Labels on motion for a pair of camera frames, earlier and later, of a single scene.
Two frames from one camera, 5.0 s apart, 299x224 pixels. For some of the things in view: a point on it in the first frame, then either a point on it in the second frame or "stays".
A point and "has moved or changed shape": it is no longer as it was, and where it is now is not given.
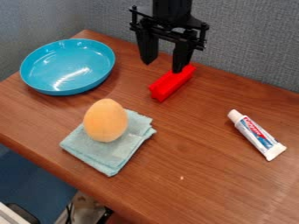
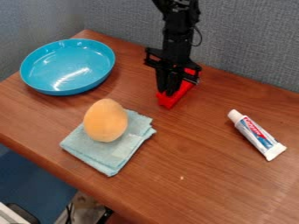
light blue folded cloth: (107, 156) stays
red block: (171, 81) has moved or changed shape
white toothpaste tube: (267, 145) stays
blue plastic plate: (67, 66) stays
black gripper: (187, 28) to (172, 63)
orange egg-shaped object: (106, 120) stays
